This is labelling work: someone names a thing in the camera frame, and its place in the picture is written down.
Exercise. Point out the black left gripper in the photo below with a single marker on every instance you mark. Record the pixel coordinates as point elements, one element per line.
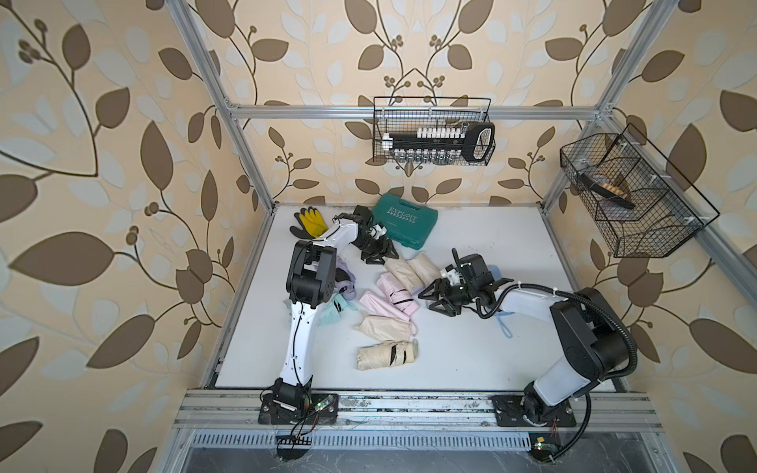
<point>382,251</point>

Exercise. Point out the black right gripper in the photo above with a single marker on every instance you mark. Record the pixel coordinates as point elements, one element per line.
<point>438,286</point>

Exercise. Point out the pink sleeved umbrella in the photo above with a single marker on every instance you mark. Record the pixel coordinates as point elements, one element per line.
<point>397,294</point>

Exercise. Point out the beige sleeved umbrella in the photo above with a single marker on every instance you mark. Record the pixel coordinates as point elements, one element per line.
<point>404,274</point>
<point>427,272</point>

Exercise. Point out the lilac umbrella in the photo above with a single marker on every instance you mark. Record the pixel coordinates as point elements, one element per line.
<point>345,281</point>

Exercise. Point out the cream umbrella sleeve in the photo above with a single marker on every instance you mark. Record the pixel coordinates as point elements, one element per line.
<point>386,329</point>

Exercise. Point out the cream bare umbrella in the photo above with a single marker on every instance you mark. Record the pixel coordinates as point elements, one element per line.
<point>391,354</point>

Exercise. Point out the mint green umbrella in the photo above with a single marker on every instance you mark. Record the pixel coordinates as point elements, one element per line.
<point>328,313</point>

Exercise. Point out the pink umbrella sleeve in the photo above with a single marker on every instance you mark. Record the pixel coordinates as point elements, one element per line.
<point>376,305</point>

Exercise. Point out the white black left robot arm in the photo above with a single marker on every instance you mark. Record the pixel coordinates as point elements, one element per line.
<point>312,277</point>

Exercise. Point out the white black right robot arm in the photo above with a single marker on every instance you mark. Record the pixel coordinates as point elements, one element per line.
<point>596,345</point>

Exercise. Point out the green plastic tool case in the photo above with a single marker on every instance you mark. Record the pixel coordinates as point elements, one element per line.
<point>407,223</point>

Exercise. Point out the yellow black work glove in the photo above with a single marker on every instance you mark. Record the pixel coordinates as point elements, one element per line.
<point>310,224</point>

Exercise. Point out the black socket bit holder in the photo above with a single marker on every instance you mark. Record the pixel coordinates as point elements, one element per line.
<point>471,144</point>

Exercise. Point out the dark tool in side basket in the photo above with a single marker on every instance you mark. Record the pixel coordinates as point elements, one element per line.
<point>604,194</point>

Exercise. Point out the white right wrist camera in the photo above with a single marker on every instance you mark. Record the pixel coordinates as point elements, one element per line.
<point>454,276</point>

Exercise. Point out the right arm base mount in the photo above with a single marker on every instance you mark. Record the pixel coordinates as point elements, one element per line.
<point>527,410</point>

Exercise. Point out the black rear wire basket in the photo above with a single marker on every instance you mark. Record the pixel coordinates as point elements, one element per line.
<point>406,114</point>

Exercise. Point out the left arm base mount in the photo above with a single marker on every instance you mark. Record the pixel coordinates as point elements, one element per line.
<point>288,404</point>

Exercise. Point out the black side wire basket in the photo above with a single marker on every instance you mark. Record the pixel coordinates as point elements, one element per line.
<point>670,208</point>

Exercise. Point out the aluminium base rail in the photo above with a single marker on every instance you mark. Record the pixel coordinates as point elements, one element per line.
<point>611,412</point>

